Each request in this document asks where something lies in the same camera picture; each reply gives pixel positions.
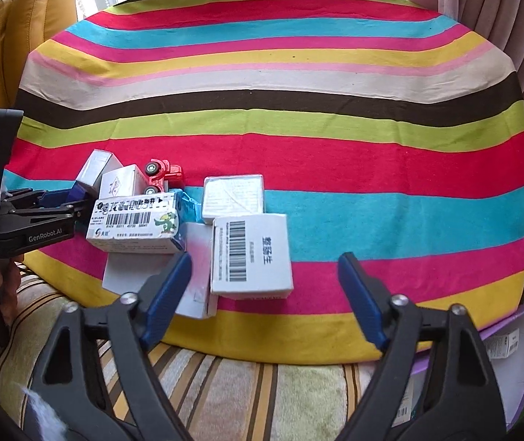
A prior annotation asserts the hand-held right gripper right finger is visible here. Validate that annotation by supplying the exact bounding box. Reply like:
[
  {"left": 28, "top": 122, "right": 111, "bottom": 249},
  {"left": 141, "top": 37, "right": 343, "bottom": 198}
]
[{"left": 335, "top": 252, "right": 507, "bottom": 441}]

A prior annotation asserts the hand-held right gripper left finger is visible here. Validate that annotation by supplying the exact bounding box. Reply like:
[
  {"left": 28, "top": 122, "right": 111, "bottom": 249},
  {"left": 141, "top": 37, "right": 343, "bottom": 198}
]
[{"left": 23, "top": 252, "right": 195, "bottom": 441}]

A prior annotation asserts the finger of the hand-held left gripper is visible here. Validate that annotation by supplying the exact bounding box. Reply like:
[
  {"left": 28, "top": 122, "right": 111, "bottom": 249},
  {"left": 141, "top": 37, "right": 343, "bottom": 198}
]
[
  {"left": 0, "top": 199, "right": 94, "bottom": 224},
  {"left": 4, "top": 187, "right": 80, "bottom": 208}
]

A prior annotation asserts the white carton with green cartoon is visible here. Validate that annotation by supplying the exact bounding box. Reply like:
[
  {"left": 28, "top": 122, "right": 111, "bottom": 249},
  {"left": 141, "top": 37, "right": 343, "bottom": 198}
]
[{"left": 86, "top": 191, "right": 185, "bottom": 255}]

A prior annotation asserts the white carton with large barcode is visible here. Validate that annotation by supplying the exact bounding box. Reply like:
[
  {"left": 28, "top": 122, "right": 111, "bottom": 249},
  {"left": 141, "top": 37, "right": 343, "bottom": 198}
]
[{"left": 210, "top": 214, "right": 294, "bottom": 300}]

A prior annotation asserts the red toy truck blue shovel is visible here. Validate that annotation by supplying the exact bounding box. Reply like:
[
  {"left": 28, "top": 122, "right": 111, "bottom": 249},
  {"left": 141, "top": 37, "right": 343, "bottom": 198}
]
[{"left": 142, "top": 158, "right": 204, "bottom": 224}]

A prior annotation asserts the purple cardboard box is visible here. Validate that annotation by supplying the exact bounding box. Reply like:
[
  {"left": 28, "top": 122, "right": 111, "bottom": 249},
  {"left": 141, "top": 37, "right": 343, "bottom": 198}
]
[{"left": 388, "top": 300, "right": 524, "bottom": 429}]

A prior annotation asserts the flat white carton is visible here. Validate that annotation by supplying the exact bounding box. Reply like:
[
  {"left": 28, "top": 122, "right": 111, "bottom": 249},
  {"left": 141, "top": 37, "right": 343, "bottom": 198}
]
[{"left": 102, "top": 223, "right": 219, "bottom": 320}]

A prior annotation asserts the small white and blue carton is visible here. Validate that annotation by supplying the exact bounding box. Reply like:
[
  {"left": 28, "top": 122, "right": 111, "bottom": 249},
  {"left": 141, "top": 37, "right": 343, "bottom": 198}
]
[{"left": 76, "top": 149, "right": 123, "bottom": 198}]

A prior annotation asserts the white carton with diamond print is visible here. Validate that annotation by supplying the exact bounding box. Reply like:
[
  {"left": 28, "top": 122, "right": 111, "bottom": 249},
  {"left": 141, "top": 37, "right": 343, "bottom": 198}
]
[{"left": 99, "top": 164, "right": 153, "bottom": 201}]

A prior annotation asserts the square white carton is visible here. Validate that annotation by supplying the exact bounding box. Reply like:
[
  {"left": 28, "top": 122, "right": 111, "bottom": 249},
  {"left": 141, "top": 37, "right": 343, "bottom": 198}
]
[{"left": 202, "top": 173, "right": 267, "bottom": 226}]

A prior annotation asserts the brown striped plush cushion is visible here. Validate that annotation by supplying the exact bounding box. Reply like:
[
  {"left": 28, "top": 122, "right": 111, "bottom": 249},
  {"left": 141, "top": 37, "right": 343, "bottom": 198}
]
[{"left": 0, "top": 262, "right": 409, "bottom": 441}]

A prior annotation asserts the yellow leather sofa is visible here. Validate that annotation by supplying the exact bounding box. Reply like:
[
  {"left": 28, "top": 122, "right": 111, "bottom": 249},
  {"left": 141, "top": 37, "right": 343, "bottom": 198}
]
[{"left": 0, "top": 0, "right": 79, "bottom": 118}]

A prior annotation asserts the rainbow striped cloth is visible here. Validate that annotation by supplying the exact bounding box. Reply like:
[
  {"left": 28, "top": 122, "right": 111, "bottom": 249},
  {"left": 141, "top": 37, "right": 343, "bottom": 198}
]
[{"left": 14, "top": 0, "right": 524, "bottom": 367}]

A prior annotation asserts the pink brown curtain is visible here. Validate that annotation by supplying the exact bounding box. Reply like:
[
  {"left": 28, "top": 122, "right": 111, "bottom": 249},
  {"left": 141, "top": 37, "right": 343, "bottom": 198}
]
[{"left": 404, "top": 0, "right": 524, "bottom": 260}]

